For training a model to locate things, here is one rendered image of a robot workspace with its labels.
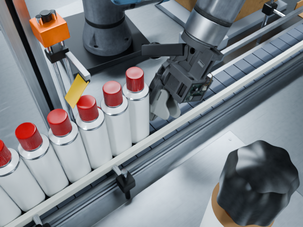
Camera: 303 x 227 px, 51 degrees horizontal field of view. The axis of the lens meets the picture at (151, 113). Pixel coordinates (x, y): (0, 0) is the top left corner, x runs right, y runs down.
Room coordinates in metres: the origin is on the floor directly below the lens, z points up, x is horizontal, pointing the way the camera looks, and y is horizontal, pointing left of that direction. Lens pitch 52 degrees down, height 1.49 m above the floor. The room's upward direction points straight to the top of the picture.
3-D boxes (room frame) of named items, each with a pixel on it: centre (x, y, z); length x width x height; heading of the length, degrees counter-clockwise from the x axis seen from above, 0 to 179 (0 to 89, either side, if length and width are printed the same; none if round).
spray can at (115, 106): (0.37, 0.07, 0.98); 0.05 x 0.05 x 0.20
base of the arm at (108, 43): (0.78, 0.14, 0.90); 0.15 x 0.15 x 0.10
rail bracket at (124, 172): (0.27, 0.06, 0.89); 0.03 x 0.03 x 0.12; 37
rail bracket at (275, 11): (0.78, -0.36, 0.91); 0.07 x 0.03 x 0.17; 37
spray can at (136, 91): (0.40, 0.03, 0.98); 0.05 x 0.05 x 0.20
